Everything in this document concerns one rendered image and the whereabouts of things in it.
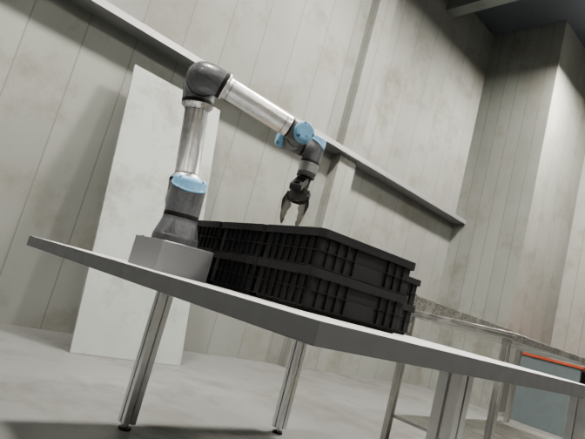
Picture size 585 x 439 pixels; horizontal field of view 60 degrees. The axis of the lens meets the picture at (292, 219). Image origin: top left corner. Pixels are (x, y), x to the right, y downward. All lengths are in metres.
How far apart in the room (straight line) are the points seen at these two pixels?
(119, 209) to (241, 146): 1.65
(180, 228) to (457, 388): 0.93
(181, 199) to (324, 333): 0.96
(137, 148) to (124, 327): 1.40
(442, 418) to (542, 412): 5.94
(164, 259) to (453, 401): 0.90
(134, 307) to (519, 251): 5.43
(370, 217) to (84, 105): 3.76
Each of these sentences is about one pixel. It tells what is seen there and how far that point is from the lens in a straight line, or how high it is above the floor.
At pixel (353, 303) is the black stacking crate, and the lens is 1.47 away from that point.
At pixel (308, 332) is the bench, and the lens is 0.81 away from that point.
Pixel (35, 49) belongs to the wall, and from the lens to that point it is 4.47.
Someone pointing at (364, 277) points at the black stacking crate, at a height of 0.84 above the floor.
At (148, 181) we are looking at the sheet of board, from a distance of 4.24.
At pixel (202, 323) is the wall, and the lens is 5.12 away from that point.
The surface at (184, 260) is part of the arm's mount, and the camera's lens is 1.63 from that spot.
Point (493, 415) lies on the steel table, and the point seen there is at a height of 0.42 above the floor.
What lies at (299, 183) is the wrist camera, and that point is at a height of 1.14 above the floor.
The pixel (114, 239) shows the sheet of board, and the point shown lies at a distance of 4.01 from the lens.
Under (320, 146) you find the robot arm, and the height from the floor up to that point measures 1.31.
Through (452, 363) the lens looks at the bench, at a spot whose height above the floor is 0.68.
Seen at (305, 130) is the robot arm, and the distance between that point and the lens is 1.80.
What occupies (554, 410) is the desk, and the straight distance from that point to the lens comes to 7.21.
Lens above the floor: 0.72
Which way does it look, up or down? 9 degrees up
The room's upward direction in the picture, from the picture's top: 15 degrees clockwise
